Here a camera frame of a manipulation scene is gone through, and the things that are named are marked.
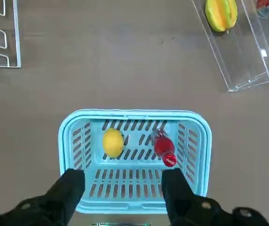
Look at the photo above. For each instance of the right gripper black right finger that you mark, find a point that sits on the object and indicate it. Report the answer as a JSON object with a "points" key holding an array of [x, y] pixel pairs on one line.
{"points": [[184, 204]]}

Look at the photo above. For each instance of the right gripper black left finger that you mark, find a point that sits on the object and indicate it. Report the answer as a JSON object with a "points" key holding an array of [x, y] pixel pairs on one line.
{"points": [[54, 202]]}

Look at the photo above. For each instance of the yellow lemon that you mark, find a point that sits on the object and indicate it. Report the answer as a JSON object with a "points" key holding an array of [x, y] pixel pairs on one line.
{"points": [[113, 143]]}

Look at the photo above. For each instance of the blue plastic slotted basket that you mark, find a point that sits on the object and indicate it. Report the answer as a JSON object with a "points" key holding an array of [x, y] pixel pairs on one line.
{"points": [[125, 164]]}

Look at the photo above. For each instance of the clear acrylic tiered rack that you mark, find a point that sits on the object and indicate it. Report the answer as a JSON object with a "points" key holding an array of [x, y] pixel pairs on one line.
{"points": [[242, 58]]}

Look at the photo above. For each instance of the yellow green starfruit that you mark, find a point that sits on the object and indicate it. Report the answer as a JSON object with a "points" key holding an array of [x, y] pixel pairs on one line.
{"points": [[220, 14]]}

